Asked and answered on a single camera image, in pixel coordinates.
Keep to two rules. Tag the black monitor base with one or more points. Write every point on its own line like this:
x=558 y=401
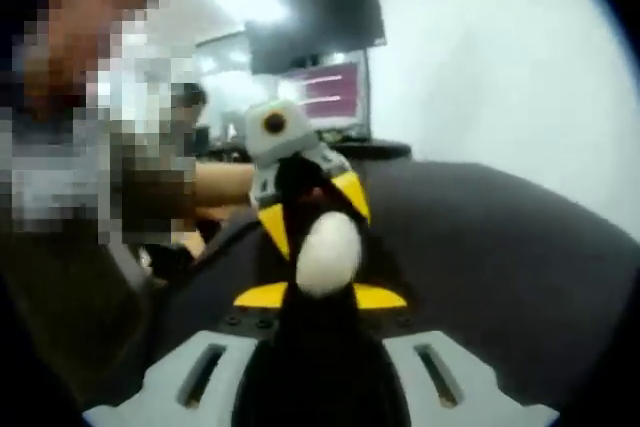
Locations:
x=385 y=148

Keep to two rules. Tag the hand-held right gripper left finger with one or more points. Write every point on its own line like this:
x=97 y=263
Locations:
x=160 y=397

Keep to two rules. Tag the beige oval charging case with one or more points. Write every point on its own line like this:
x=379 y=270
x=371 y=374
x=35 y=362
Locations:
x=330 y=252

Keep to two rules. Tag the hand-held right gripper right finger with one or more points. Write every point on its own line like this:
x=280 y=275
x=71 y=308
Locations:
x=480 y=397

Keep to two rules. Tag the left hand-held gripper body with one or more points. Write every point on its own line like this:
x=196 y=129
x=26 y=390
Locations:
x=290 y=137

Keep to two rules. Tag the black wall monitor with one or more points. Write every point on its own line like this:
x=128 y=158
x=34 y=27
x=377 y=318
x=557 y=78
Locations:
x=320 y=17

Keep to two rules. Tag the monitor with maroon screen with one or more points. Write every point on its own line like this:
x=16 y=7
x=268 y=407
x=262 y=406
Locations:
x=330 y=92

